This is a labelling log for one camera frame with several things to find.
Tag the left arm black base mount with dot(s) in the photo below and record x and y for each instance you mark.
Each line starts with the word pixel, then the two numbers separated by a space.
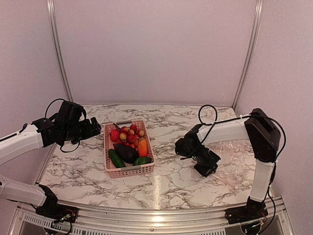
pixel 58 211

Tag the pink perforated plastic basket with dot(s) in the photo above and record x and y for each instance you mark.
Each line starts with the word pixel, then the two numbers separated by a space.
pixel 129 170

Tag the orange yellow fruit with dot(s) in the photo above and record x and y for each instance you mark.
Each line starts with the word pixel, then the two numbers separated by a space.
pixel 142 148

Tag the purple eggplant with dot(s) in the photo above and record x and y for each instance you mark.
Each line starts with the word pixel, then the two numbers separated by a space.
pixel 126 153

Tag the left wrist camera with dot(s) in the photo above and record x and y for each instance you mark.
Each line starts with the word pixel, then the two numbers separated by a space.
pixel 71 111

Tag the dark green cucumber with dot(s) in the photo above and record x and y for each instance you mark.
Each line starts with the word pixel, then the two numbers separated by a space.
pixel 116 160

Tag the red lychee bunch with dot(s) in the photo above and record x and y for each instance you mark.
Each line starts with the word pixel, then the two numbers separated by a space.
pixel 130 136

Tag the red bumpy fruit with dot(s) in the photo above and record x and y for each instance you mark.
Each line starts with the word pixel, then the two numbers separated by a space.
pixel 114 135

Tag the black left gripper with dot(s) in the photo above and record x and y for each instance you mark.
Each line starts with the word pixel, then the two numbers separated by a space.
pixel 88 132

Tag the green avocado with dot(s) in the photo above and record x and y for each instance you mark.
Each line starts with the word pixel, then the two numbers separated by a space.
pixel 142 160

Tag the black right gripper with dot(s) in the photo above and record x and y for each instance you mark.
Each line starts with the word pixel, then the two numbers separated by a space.
pixel 205 172

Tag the rear aluminium table rail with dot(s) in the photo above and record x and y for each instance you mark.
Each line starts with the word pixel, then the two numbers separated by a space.
pixel 174 104

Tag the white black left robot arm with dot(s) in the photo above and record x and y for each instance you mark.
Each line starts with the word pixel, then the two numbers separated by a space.
pixel 40 134

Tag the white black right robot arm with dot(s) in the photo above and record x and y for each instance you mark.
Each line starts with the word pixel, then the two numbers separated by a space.
pixel 263 133

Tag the aluminium frame post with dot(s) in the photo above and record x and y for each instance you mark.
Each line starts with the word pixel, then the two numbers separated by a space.
pixel 57 48
pixel 249 54

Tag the front aluminium table rail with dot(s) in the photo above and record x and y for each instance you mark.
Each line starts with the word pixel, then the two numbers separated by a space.
pixel 95 220

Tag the left rear aluminium frame post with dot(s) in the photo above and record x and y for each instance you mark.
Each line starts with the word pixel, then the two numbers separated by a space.
pixel 57 48

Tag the left aluminium table rail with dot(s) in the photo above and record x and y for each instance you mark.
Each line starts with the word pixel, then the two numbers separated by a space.
pixel 45 163

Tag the aluminium table rail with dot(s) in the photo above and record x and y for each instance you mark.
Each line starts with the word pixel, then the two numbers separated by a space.
pixel 174 104
pixel 95 220
pixel 45 163

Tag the right rear aluminium frame post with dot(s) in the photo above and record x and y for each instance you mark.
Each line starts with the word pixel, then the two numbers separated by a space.
pixel 249 54

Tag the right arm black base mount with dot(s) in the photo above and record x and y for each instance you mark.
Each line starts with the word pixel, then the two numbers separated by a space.
pixel 244 214

